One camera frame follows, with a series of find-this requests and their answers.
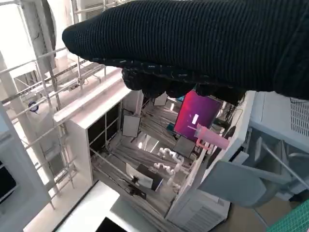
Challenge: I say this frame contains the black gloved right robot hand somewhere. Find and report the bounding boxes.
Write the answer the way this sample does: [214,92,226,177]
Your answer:
[61,0,309,104]

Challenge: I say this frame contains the purple lit monitor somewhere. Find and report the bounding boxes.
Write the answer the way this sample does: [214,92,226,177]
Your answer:
[173,89,222,143]

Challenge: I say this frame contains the pink plastic bottle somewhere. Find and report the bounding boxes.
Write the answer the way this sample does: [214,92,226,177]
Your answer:
[194,124,230,149]

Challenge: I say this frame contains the small white-screen monitor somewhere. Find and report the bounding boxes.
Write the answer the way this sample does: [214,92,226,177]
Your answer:
[121,108,142,138]

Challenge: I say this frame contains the small grey-screen monitor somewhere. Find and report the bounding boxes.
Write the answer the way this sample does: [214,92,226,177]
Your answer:
[173,137,196,159]

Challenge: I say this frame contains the white mesh-front air unit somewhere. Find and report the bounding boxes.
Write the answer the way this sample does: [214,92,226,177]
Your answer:
[248,91,309,155]

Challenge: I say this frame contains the dark laptop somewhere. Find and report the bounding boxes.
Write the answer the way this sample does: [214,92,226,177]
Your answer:
[126,163,164,192]

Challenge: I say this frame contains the grey office chair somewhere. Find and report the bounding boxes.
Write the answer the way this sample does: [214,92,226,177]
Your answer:
[197,134,309,208]

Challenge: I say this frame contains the white desk cabinet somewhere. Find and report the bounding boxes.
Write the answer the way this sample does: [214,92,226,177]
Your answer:
[53,79,145,187]

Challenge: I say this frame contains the white louvred air unit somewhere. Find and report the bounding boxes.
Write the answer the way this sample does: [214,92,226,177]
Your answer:
[165,188,231,232]

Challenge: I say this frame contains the black flat screen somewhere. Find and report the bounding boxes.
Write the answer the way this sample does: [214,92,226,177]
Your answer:
[95,217,126,232]
[0,166,17,203]

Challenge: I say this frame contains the green cutting mat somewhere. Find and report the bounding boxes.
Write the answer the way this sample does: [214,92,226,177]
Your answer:
[264,202,309,232]

